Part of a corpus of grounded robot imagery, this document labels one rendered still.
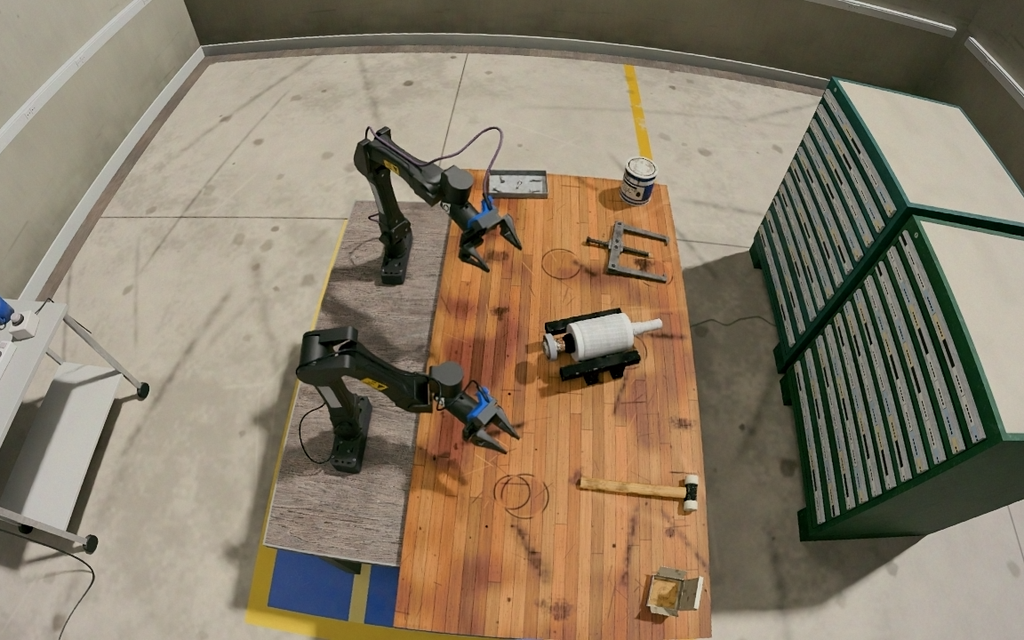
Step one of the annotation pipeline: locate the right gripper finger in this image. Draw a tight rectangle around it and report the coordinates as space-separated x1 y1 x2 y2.
474 428 508 454
493 406 520 440

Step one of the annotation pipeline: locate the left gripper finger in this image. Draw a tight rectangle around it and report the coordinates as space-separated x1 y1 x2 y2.
460 241 490 273
500 214 523 251

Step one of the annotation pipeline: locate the grey metal bearing puller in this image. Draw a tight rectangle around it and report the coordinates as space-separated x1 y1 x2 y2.
586 220 669 283

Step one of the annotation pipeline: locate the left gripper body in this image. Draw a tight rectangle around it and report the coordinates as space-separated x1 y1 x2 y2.
453 196 509 258

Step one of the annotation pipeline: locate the white and blue labelled tin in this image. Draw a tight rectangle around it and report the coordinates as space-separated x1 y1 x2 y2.
620 156 658 206

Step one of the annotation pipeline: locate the soft-faced hammer with wooden handle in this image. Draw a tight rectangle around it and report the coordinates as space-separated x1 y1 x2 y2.
580 475 699 512

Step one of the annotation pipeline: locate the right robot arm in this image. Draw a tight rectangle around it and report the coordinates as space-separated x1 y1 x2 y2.
297 326 464 468

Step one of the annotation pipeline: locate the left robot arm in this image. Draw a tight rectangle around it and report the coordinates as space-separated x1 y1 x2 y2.
353 126 474 278

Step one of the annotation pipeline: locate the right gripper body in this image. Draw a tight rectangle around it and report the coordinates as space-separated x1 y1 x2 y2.
450 387 494 443

